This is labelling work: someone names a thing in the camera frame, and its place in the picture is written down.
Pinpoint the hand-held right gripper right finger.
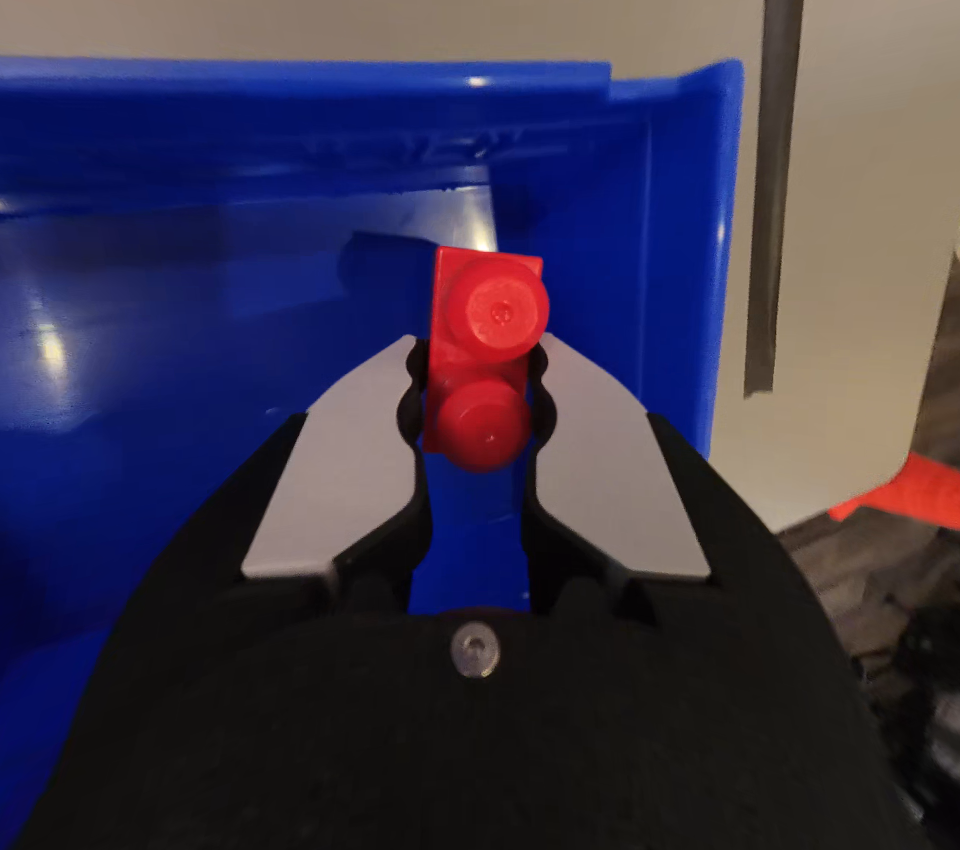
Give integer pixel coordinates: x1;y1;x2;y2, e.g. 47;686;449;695
517;331;712;617

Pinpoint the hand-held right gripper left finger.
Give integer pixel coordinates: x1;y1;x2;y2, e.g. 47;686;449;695
240;333;436;617

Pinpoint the red two-stud building block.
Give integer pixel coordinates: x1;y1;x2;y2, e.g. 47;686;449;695
422;246;551;475

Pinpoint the blue plastic bin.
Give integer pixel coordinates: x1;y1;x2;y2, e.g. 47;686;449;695
0;57;745;814

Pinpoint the orange traffic cone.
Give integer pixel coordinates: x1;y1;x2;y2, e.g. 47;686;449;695
828;449;960;530

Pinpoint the dark grey desk cable cover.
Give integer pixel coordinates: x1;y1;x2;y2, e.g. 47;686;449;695
744;0;813;400

